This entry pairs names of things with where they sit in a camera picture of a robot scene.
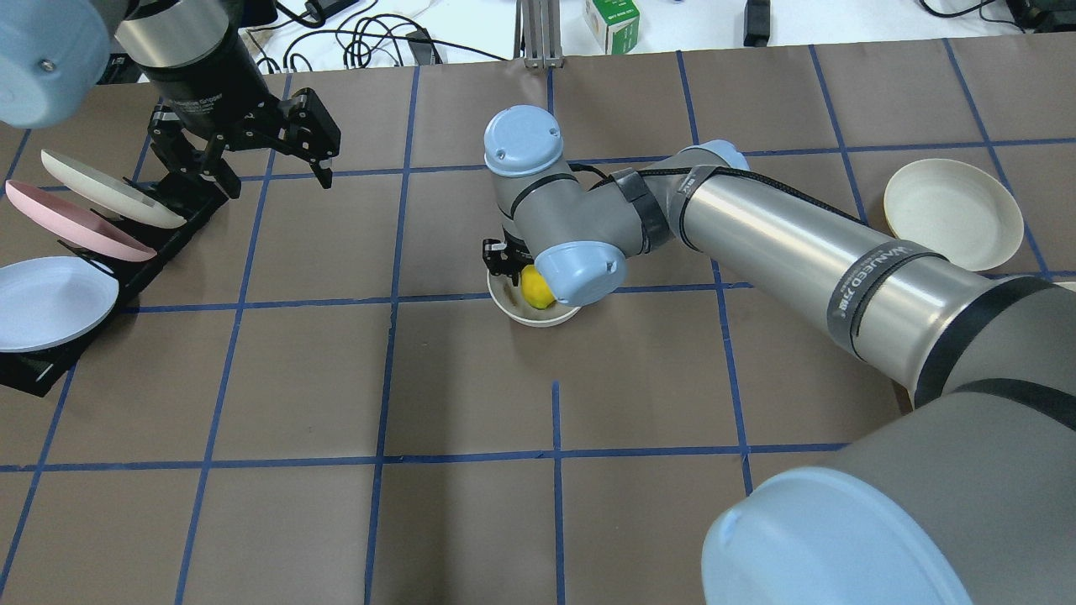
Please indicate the green white carton box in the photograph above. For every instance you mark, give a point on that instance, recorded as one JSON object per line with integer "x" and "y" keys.
{"x": 616, "y": 25}

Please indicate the pink plate in rack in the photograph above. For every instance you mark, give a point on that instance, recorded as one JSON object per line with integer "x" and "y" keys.
{"x": 75, "y": 224}

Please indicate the black power adapter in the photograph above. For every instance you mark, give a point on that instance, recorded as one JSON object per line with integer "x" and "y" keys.
{"x": 757, "y": 22}

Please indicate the white ceramic bowl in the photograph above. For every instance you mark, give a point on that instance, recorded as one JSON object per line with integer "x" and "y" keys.
{"x": 509, "y": 296}

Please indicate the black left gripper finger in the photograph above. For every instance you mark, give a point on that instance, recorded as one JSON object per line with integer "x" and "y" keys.
{"x": 322, "y": 170}
{"x": 226, "y": 178}

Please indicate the cream plate in rack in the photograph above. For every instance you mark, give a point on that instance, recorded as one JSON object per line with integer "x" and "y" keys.
{"x": 110, "y": 193}

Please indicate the lavender plate in rack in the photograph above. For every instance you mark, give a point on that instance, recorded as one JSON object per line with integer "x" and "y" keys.
{"x": 49, "y": 301}

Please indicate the black plate rack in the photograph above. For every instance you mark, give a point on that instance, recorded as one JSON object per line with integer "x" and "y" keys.
{"x": 36, "y": 372}

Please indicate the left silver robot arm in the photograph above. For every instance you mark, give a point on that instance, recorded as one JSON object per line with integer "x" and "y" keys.
{"x": 214, "y": 98}

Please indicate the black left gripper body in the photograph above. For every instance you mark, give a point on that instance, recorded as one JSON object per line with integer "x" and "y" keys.
{"x": 208, "y": 88}

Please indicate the yellow lemon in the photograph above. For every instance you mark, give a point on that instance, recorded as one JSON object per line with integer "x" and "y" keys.
{"x": 534, "y": 289}

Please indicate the shallow cream plate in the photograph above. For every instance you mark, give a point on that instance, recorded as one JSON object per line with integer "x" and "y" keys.
{"x": 956, "y": 210}

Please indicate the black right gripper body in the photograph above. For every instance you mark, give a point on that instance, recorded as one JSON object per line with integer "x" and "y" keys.
{"x": 503, "y": 259}

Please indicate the aluminium frame post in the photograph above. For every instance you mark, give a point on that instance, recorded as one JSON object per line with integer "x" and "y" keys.
{"x": 538, "y": 34}

